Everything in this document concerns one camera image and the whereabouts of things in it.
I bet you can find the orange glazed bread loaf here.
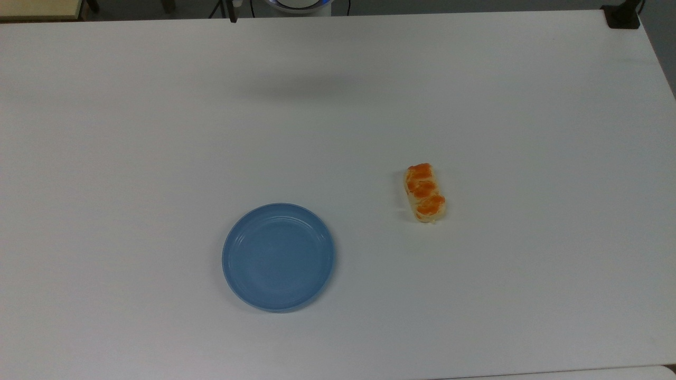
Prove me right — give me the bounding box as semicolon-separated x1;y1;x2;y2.
403;163;448;224

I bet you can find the blue round plate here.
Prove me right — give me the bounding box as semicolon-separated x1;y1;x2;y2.
221;203;336;314

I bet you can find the black table clamp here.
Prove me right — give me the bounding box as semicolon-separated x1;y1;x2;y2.
601;0;645;30

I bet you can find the light wooden table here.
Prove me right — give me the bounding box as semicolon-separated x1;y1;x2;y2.
0;0;86;22

